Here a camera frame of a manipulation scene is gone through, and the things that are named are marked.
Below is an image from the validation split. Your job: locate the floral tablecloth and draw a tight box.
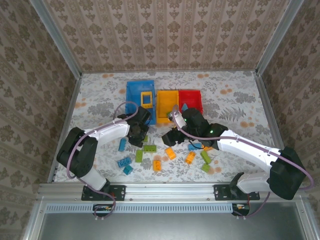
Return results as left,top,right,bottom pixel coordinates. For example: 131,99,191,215
53,70,286,184

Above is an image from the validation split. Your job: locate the grey metal panel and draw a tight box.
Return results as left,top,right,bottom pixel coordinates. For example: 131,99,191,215
23,199,320,240

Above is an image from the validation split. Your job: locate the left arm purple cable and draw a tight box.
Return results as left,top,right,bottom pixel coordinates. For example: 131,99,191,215
66,101,140,221

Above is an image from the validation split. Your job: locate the yellow lego window frame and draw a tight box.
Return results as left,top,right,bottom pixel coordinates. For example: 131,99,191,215
140,91,154,109

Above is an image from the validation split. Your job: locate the aluminium frame post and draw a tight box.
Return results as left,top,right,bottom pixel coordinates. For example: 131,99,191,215
255,0,306,76
29,0,83,77

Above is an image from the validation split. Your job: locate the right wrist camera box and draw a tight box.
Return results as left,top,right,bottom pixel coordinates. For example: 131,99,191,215
172,111,186,126

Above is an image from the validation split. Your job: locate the aluminium table edge rail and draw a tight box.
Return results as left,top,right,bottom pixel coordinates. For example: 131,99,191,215
47,73,83,185
253,71,287,151

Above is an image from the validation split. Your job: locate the grey slotted cable duct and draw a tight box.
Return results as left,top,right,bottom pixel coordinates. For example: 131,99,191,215
45,202,238,214

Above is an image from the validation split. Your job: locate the blue plastic bin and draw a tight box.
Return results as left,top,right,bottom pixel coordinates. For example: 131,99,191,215
125,79,157,126

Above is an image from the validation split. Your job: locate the yellow plastic bin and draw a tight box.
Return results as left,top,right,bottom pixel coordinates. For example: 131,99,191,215
156,89,180,125

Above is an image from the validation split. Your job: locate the wide aluminium extrusion rail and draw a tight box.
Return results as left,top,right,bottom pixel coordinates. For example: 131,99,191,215
36,182,275,201

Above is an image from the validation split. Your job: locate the red plastic bin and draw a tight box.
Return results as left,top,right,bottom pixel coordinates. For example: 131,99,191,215
178,89,204,116

